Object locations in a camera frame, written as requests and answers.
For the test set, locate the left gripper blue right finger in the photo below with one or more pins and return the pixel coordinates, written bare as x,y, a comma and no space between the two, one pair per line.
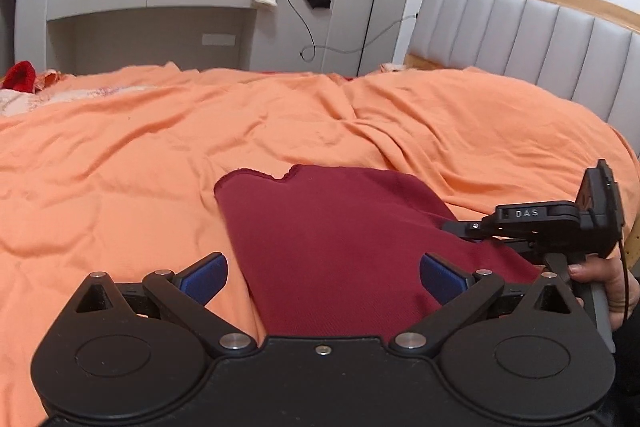
463,297

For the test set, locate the pale floral pillow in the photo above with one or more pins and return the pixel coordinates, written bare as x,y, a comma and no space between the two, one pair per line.
17,103

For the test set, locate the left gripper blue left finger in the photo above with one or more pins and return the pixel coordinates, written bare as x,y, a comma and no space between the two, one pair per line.
182,297

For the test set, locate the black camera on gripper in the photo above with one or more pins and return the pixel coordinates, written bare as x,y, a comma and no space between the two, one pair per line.
602,201

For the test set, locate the dark red garment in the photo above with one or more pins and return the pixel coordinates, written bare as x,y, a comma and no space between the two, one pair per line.
335,251

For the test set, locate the orange bed cover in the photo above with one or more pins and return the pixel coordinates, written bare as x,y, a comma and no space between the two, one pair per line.
125,184

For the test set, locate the grey window desk unit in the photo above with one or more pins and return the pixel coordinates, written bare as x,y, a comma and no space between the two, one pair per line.
85,37

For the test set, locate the bright red plush item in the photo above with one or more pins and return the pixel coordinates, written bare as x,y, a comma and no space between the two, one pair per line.
21,77

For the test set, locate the grey padded headboard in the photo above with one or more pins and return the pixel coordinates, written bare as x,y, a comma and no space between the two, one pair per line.
586,51

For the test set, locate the person's right hand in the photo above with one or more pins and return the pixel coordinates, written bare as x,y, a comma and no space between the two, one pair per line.
621,287

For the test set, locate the small orange patterned cloth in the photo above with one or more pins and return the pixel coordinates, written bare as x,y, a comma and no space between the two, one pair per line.
47,79

